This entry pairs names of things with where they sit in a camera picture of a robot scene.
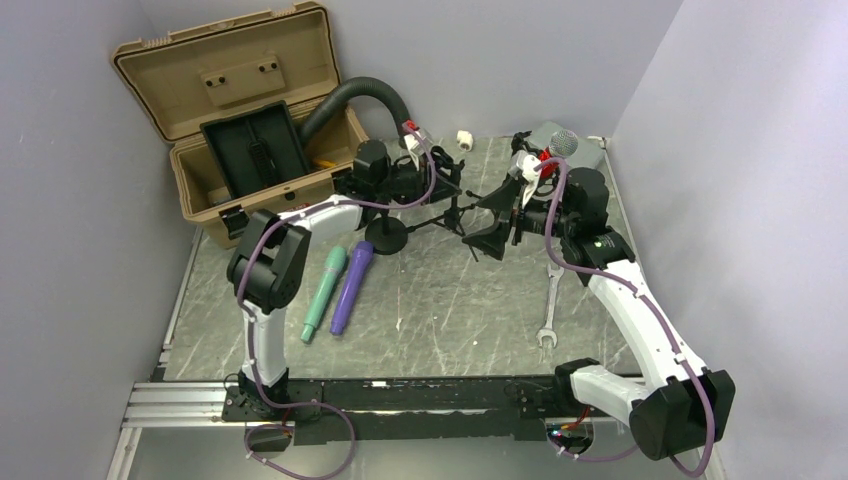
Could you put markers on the mint green microphone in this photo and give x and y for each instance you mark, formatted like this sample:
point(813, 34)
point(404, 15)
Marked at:
point(332, 268)

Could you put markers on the grey rectangular block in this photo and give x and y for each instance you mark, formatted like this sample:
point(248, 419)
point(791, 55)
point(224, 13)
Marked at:
point(588, 155)

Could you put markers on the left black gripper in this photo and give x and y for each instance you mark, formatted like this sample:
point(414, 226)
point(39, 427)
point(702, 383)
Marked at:
point(442, 191)

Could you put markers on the tan plastic tool case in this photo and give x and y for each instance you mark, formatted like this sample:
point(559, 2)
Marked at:
point(231, 68)

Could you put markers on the red microphone silver grille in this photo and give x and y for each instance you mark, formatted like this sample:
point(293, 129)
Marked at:
point(563, 143)

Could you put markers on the small white pipe fitting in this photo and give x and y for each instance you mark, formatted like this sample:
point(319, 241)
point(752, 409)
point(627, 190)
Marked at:
point(464, 140)

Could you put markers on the black round-base mic stand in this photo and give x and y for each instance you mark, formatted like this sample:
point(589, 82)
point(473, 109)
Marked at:
point(387, 235)

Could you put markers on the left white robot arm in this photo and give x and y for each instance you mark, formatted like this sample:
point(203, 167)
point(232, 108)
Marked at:
point(267, 268)

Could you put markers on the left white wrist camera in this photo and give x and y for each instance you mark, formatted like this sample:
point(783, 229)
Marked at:
point(415, 142)

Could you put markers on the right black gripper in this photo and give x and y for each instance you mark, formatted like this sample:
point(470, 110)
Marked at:
point(492, 241)

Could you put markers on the black tripod mic stand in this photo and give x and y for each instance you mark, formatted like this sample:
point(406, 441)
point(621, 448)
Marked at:
point(451, 218)

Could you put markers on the black tray in case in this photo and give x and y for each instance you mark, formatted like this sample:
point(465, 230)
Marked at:
point(257, 150)

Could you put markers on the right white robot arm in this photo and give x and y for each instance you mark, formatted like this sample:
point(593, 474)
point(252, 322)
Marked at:
point(681, 404)

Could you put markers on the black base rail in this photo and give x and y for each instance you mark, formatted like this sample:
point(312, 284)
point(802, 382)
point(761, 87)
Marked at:
point(318, 411)

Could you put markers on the black tripod shock-mount stand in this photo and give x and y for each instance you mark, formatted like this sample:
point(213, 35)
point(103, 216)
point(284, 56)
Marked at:
point(549, 173)

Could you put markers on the silver open-end wrench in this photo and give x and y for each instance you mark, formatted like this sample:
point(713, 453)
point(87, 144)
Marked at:
point(546, 333)

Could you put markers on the aluminium extrusion frame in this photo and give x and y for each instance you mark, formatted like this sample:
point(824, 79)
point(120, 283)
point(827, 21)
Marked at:
point(160, 404)

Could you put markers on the purple microphone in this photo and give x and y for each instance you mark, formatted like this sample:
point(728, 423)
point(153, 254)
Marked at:
point(360, 260)

